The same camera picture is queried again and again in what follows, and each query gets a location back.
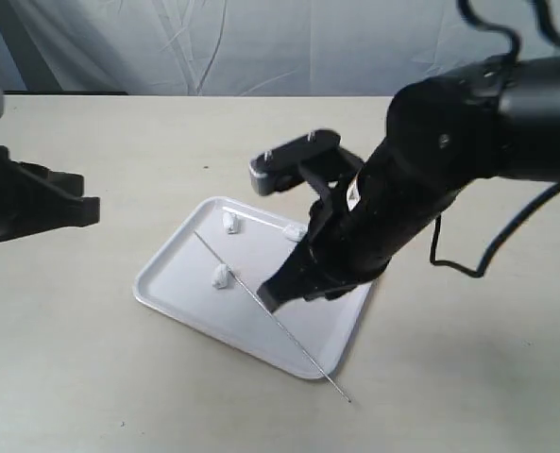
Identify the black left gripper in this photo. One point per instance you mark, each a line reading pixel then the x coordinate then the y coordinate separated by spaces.
pixel 35 199

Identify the white marshmallow piece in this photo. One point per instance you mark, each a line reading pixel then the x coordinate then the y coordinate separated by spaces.
pixel 294 233
pixel 231 223
pixel 221 277

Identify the white backdrop cloth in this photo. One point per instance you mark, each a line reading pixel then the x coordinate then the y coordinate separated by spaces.
pixel 233 48

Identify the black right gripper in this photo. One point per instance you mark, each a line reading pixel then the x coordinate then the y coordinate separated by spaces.
pixel 346 247

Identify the thin metal skewer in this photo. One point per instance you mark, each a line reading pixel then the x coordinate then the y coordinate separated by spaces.
pixel 311 359

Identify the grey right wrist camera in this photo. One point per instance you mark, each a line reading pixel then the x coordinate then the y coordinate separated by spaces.
pixel 317 158

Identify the white plastic tray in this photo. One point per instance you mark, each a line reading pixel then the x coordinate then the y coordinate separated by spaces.
pixel 177 283

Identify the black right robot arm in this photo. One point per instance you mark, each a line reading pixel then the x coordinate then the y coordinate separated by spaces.
pixel 479 121

